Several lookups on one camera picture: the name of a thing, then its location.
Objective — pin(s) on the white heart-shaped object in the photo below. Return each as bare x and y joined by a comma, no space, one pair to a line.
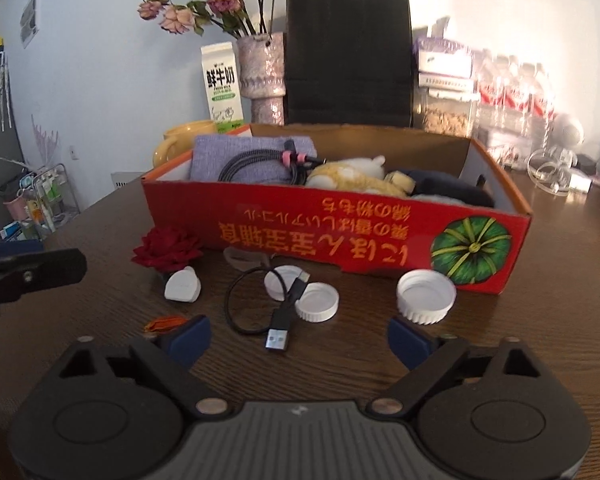
182,286

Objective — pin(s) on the translucent plastic piece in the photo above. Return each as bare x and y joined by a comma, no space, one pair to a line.
240,259

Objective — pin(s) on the black paper bag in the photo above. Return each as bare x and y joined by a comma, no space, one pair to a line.
347,60

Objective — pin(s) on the large white screw lid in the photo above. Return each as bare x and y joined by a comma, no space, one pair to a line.
425,295

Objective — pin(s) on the clear seed container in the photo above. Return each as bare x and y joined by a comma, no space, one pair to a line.
447,115

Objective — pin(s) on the red artificial rose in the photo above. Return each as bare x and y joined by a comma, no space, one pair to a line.
167,250

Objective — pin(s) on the purple wall decor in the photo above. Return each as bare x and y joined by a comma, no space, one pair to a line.
45,142

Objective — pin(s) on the red cardboard box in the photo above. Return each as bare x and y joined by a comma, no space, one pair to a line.
290,225

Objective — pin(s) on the water bottle pack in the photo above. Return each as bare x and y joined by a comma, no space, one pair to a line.
512,95

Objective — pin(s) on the black adapter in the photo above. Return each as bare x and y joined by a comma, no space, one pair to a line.
587,161

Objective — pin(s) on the orange wrapper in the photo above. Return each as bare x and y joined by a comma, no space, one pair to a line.
162,324

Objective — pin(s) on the purple tissue pack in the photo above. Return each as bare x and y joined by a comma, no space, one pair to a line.
445,62

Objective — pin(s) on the yellow mug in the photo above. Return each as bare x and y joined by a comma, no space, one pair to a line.
180,137

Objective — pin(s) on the yellow plush toy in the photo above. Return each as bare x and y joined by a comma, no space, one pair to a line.
350,172

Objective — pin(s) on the white wall vent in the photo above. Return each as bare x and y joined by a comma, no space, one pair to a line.
127,182

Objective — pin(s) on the white green milk carton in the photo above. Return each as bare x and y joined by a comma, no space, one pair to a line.
221,85

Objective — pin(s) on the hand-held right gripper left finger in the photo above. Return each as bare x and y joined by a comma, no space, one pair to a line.
190,340

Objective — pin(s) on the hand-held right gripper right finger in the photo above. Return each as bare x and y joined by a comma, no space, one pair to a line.
407,342

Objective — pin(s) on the pink bin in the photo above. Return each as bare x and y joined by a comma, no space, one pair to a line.
15,209

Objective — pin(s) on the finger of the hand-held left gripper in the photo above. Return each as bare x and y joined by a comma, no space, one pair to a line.
50,267
10,249

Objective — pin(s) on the medium white screw lid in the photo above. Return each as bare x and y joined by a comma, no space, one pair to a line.
317,302

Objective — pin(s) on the white charger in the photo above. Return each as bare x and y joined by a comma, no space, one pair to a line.
580,182

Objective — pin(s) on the pink mottled ceramic vase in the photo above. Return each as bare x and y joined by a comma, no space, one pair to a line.
262,75

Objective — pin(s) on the wall poster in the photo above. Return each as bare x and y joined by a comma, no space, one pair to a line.
28,20

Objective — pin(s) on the navy fabric case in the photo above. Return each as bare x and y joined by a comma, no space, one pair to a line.
450,187

